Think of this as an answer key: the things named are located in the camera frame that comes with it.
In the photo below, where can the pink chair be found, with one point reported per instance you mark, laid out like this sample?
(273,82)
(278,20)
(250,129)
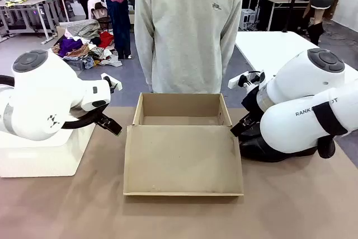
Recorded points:
(93,5)

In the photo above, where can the red garment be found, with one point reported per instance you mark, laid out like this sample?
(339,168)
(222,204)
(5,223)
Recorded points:
(106,39)

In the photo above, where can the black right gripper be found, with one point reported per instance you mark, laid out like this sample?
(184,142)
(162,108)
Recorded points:
(253,104)

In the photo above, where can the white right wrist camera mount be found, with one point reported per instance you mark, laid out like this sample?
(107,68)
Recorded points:
(235,82)

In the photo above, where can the white foam box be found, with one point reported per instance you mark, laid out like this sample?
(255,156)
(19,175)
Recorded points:
(42,160)

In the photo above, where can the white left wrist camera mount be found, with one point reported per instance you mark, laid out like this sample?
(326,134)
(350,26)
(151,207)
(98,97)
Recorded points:
(107,78)

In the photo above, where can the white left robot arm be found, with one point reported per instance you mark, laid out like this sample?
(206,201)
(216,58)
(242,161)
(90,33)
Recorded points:
(42,96)

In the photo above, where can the white table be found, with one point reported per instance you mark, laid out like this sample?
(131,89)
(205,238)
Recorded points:
(268,46)

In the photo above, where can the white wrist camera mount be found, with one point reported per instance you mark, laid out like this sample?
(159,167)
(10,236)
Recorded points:
(107,78)
(235,82)

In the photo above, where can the person in grey sweatshirt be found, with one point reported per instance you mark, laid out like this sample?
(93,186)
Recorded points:
(184,40)

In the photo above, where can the grey work table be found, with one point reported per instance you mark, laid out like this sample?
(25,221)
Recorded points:
(25,2)

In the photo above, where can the white crumpled cloth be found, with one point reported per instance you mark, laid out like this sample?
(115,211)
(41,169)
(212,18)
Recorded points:
(113,61)

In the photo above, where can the black tripod pole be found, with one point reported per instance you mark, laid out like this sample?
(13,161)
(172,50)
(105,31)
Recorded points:
(293,6)

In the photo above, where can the brown cardboard shoe box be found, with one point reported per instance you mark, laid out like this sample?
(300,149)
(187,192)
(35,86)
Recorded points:
(181,160)

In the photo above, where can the purple garment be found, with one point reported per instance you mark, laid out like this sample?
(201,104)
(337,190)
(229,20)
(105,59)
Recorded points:
(68,46)

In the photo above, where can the grey plaid cloth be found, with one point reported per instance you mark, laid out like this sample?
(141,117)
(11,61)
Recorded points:
(84,27)

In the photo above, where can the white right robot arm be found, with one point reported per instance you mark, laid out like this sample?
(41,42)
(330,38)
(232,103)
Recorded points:
(293,127)

